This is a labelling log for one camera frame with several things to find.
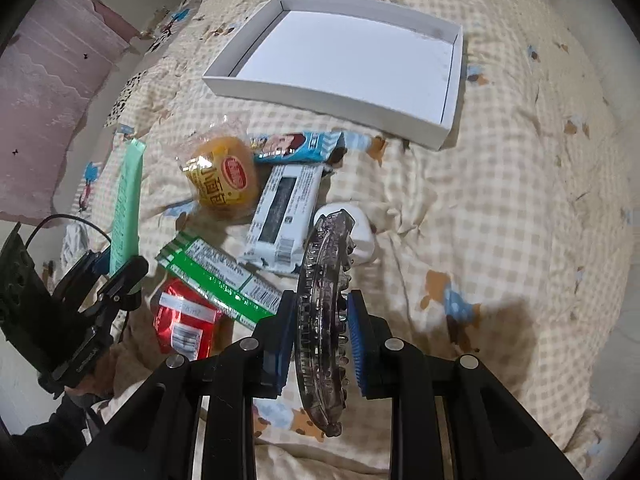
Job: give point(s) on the green box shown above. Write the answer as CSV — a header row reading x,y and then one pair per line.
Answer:
x,y
220,275

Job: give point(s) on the white and black snack packet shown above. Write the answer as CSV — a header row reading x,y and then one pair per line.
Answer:
x,y
285,215

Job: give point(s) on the pink curtain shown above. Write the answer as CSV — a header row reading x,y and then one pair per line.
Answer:
x,y
50,110

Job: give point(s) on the red snack packet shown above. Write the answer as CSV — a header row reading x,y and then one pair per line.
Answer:
x,y
185,325

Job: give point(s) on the small white case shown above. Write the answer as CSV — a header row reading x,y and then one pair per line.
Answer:
x,y
362,235

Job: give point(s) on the blue striped snack packet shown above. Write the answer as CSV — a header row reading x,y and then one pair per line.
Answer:
x,y
295,145

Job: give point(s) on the dark transparent hair claw clip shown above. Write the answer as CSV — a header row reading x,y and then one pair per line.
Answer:
x,y
320,310

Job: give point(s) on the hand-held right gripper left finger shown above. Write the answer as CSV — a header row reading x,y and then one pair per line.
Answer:
x,y
277,355

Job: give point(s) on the person's left forearm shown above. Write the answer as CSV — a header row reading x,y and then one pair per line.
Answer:
x,y
45,440

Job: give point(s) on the mint green tube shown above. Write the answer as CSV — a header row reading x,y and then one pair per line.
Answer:
x,y
127,200

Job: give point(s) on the packaged round bread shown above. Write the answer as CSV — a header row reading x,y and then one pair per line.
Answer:
x,y
225,170

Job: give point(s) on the cartoon printed bedsheet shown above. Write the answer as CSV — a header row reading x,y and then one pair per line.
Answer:
x,y
172,20

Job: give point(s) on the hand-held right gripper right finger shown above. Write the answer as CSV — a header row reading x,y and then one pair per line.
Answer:
x,y
360,345

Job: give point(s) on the black spotted white cloth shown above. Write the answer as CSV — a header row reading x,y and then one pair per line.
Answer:
x,y
120,100

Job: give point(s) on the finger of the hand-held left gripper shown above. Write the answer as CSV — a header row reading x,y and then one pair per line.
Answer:
x,y
82,275
122,280

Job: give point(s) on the white cardboard box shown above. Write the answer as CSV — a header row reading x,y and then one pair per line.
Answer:
x,y
350,60

